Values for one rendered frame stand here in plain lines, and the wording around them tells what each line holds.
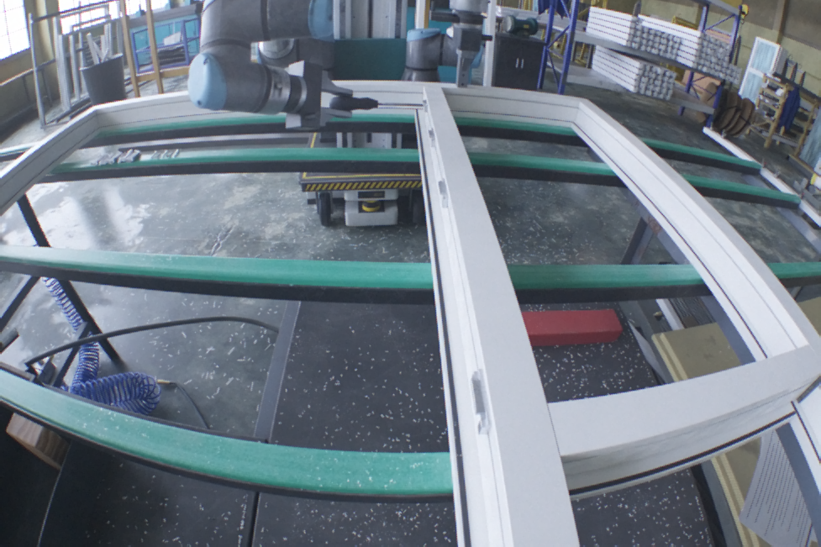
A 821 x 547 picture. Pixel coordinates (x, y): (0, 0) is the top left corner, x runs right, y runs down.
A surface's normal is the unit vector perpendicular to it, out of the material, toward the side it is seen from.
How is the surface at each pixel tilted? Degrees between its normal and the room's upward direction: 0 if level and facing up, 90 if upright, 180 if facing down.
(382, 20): 90
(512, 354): 0
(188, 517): 0
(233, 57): 61
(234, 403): 0
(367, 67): 90
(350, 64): 90
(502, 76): 90
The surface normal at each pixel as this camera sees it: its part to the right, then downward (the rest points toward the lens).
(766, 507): 0.04, -0.79
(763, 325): -1.00, -0.02
